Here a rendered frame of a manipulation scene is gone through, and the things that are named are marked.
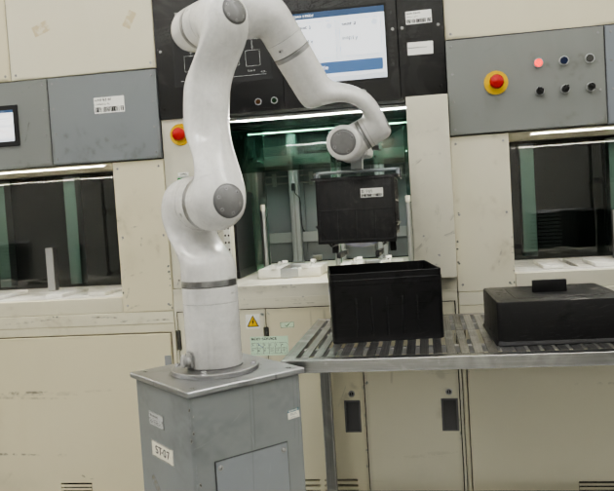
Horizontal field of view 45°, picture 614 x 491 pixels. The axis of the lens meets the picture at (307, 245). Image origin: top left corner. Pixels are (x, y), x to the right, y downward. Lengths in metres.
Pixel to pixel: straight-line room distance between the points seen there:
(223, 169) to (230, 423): 0.51
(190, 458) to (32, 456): 1.24
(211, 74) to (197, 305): 0.48
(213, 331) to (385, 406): 0.89
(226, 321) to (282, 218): 1.65
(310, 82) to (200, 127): 0.32
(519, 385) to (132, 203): 1.31
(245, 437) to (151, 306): 0.95
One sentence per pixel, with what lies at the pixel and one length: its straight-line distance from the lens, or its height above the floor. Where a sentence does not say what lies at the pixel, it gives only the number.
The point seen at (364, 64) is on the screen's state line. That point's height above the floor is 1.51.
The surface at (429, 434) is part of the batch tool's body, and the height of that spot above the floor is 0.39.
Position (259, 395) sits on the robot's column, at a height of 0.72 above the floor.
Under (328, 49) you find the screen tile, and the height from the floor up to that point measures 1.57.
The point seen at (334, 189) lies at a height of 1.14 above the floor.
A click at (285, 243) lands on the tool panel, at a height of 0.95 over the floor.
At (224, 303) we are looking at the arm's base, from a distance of 1.59.
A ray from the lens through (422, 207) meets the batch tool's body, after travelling 2.20.
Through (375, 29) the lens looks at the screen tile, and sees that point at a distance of 2.31.
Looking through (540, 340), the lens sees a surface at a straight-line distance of 1.77.
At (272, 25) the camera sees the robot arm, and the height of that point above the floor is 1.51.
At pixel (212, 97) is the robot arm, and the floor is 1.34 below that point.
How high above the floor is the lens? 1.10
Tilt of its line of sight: 3 degrees down
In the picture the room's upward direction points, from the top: 4 degrees counter-clockwise
